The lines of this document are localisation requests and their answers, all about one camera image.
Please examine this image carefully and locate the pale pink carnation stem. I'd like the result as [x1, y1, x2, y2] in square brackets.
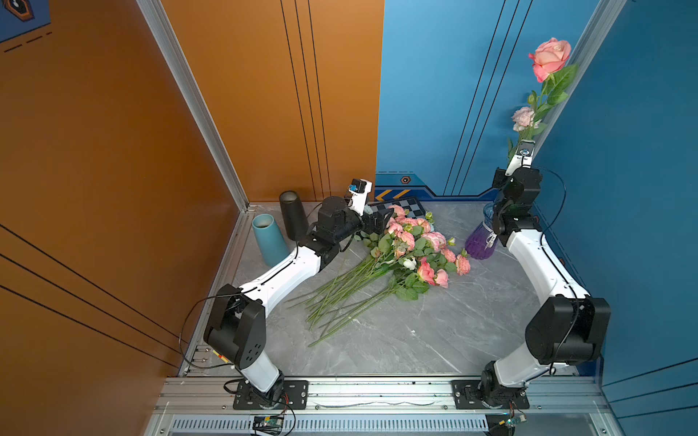
[507, 106, 546, 160]

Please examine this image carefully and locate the bunch of pink flowers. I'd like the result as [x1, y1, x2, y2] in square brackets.
[298, 205, 471, 346]

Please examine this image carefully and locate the pink rose stem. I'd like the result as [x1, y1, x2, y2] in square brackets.
[529, 38, 578, 122]

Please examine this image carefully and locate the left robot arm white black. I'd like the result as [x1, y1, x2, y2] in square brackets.
[203, 194, 394, 403]

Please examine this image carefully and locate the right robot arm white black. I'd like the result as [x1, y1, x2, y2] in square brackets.
[478, 166, 612, 408]

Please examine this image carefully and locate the black cylindrical vase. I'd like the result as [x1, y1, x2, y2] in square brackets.
[279, 191, 309, 242]

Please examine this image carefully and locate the teal ceramic vase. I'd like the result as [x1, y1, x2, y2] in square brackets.
[253, 214, 290, 267]

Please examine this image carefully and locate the blue purple glass vase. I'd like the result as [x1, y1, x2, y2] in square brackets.
[465, 203, 497, 260]

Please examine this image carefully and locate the black white chessboard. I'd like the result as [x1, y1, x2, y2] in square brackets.
[369, 197, 427, 218]

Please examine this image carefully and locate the left green circuit board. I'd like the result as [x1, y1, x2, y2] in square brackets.
[252, 415, 285, 436]

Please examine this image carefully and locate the green circuit board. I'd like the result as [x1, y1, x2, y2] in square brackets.
[498, 413, 527, 430]
[252, 415, 285, 436]

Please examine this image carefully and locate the right green circuit board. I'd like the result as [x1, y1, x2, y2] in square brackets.
[498, 413, 527, 430]

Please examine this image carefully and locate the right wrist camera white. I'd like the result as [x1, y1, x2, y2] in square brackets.
[505, 140, 535, 176]

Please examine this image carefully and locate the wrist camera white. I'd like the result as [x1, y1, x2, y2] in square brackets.
[348, 179, 373, 216]
[505, 140, 535, 176]

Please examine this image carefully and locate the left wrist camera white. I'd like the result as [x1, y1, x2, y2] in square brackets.
[348, 179, 373, 216]

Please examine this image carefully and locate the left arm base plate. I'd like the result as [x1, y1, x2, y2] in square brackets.
[233, 380, 309, 411]

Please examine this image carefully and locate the left aluminium corner post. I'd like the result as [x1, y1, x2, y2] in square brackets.
[136, 0, 249, 213]

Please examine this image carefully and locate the aluminium corner post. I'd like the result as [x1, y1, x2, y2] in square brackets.
[531, 0, 629, 159]
[136, 0, 249, 213]

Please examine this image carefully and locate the right aluminium corner post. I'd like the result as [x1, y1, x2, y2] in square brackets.
[531, 0, 629, 159]

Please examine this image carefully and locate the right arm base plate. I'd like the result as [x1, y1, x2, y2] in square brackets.
[451, 380, 530, 411]

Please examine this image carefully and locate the aluminium front rail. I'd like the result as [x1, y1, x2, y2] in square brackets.
[153, 374, 612, 416]

